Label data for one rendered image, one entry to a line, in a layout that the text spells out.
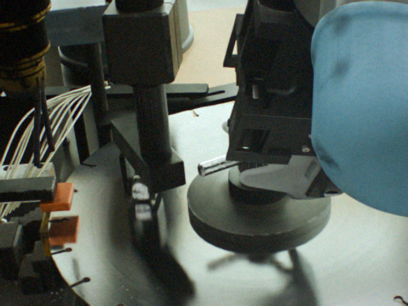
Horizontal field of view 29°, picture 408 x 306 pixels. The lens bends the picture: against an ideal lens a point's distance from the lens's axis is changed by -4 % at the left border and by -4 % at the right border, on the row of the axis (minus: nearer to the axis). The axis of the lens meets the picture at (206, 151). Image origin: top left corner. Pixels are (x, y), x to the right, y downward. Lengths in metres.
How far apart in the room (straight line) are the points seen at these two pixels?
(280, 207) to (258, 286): 0.08
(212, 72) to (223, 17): 0.24
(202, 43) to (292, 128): 0.96
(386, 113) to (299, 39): 0.18
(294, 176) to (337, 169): 0.28
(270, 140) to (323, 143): 0.22
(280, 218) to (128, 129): 0.13
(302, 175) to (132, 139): 0.13
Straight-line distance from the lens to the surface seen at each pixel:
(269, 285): 0.55
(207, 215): 0.60
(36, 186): 0.63
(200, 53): 1.36
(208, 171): 0.59
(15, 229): 0.69
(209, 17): 1.51
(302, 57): 0.44
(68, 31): 0.79
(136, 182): 0.63
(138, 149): 0.58
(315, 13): 0.39
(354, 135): 0.24
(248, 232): 0.58
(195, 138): 0.72
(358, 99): 0.23
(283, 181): 0.54
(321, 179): 0.51
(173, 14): 0.53
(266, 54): 0.45
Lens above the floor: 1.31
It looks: 31 degrees down
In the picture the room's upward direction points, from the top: 5 degrees counter-clockwise
